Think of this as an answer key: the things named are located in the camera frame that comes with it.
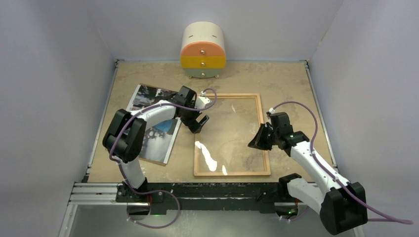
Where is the wooden picture frame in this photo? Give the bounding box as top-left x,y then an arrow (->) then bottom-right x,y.
194,93 -> 272,177

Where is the printed photo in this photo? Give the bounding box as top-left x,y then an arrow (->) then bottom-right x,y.
126,84 -> 181,166

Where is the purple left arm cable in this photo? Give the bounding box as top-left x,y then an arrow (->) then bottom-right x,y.
108,87 -> 218,229

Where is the clear acrylic frame pane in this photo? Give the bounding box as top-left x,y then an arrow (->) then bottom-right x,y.
196,97 -> 266,173

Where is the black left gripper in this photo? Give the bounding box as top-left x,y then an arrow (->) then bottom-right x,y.
180,101 -> 208,133

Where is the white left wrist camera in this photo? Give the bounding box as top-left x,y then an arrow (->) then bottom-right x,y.
195,96 -> 211,110

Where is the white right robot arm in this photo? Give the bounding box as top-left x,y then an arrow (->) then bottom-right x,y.
248,111 -> 368,235

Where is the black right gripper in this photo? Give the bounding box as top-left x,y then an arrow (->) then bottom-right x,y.
248,123 -> 280,151

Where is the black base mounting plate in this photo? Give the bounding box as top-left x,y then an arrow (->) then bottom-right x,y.
116,182 -> 305,218

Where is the round three-drawer mini cabinet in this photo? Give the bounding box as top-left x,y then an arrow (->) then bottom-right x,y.
180,21 -> 226,79

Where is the aluminium extrusion rail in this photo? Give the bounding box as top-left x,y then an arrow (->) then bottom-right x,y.
68,182 -> 356,207

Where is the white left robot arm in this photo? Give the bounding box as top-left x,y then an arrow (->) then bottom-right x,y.
102,86 -> 216,202

